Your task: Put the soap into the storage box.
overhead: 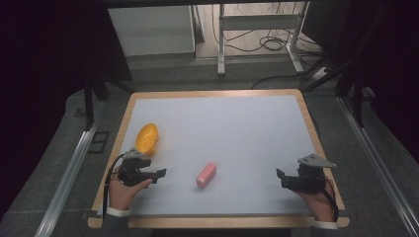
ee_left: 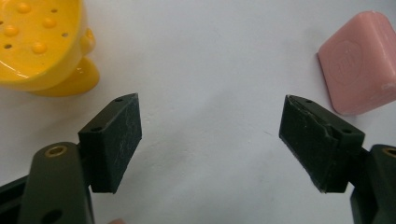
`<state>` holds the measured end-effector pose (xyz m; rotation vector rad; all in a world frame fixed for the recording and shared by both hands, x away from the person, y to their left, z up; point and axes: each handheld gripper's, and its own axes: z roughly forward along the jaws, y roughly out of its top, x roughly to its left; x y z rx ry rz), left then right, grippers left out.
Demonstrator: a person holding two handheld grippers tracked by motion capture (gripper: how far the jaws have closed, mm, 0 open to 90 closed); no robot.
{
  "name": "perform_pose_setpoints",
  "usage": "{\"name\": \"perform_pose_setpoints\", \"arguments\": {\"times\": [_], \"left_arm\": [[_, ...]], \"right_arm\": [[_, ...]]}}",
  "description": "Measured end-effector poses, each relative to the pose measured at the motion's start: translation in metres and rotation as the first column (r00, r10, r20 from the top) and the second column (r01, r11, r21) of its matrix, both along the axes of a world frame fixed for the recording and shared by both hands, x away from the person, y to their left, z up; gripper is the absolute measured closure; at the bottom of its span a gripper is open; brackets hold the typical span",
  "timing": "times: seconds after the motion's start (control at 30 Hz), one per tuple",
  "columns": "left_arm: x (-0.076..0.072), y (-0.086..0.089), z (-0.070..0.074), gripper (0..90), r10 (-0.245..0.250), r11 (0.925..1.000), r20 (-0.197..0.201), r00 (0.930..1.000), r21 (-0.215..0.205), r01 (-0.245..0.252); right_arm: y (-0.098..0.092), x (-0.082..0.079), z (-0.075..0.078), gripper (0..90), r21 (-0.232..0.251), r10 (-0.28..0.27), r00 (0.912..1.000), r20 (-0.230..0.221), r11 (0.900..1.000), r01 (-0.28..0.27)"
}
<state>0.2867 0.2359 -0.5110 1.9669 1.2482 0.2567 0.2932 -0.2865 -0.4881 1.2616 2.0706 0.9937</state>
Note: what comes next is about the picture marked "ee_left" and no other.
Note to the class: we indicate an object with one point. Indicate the yellow soap dish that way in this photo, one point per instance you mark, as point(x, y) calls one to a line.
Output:
point(37, 43)

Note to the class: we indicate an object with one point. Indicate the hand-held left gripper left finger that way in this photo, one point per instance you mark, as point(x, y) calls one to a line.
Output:
point(109, 143)

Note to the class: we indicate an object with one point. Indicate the pink soap bar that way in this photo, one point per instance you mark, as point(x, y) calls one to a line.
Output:
point(358, 65)

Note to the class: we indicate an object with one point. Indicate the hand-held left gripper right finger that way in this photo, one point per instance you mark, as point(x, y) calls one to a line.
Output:
point(317, 146)

